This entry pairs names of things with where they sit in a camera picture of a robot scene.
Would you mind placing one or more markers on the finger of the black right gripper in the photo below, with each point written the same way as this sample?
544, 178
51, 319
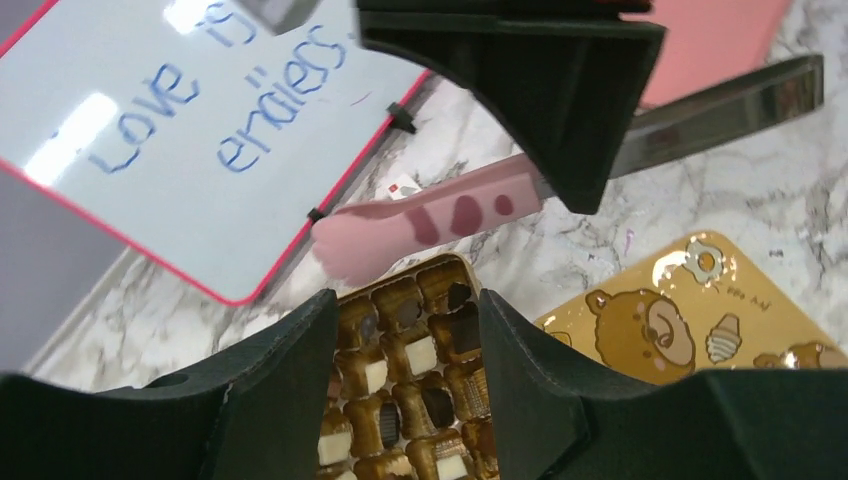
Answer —
563, 78

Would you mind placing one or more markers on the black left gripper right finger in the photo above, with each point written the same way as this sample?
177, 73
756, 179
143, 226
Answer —
558, 414

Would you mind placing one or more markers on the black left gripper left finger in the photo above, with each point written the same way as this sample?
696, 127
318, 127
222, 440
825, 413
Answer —
251, 411

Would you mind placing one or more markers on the pink silicone tongs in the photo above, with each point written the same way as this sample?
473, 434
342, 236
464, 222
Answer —
358, 243

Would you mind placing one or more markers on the gold chocolate box tray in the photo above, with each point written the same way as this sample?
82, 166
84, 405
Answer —
408, 397

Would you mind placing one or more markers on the silver tin lid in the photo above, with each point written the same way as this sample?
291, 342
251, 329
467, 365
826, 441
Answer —
698, 303

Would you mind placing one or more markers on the pink plastic tray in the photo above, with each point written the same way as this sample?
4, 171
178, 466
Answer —
707, 42

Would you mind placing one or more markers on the black whiteboard stand right foot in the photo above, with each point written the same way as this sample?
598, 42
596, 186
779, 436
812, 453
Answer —
401, 118

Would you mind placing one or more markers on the black whiteboard stand foot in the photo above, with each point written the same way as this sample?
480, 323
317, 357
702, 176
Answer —
401, 118
316, 215

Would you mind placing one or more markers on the small white card box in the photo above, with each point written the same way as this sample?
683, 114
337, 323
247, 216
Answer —
396, 188

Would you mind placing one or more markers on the black whiteboard stand left foot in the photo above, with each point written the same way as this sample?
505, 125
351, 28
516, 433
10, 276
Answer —
316, 215

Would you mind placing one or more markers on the pink-framed whiteboard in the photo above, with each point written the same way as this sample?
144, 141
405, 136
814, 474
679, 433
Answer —
199, 132

